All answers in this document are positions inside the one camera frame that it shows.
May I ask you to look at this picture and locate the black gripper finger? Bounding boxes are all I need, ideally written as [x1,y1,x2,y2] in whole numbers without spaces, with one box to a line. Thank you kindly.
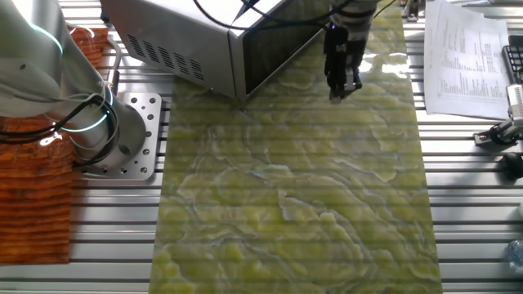
[328,76,347,105]
[342,65,364,93]

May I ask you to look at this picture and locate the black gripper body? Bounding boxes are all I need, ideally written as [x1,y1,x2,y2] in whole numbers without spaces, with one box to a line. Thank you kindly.
[323,24,368,89]

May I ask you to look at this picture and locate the white printed paper sheet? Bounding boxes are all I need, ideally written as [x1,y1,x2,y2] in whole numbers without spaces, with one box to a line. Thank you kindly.
[422,0,512,121]

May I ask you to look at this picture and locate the green marble pattern mat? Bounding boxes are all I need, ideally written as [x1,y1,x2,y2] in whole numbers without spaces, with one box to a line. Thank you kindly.
[148,0,445,294]

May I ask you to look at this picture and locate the black keyboard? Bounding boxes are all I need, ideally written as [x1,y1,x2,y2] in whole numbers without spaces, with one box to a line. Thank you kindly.
[501,34,523,85]

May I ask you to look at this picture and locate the black round knob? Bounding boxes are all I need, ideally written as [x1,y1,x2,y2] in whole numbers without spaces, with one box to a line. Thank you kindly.
[497,152,523,181]

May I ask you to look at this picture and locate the clear plastic bottle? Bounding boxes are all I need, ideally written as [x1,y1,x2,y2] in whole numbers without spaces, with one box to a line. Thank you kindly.
[506,238,523,275]

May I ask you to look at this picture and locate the orange wood pattern mat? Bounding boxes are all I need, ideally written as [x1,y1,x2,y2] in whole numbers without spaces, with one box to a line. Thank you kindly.
[0,25,110,266]

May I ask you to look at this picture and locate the black metal bracket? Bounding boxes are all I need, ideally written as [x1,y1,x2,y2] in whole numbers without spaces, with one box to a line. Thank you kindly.
[401,0,422,23]

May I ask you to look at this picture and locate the black cable to gripper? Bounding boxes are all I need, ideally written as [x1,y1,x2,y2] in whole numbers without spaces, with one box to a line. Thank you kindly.
[191,0,400,33]

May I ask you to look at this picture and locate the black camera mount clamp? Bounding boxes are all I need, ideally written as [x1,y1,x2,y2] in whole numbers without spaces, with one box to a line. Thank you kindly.
[472,117,523,147]

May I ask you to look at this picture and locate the silver perforated base plate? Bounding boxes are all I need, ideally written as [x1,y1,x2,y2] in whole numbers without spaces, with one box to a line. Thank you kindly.
[76,91,163,182]

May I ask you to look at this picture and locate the grey cable with plug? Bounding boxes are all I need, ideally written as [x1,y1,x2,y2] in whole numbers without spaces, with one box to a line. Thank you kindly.
[105,35,123,96]

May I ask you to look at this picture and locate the black cable at arm base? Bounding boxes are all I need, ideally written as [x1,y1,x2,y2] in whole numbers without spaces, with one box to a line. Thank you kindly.
[0,93,120,167]

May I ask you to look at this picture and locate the thin white cable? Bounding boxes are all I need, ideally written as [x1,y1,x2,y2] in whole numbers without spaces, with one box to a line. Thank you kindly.
[40,79,119,152]

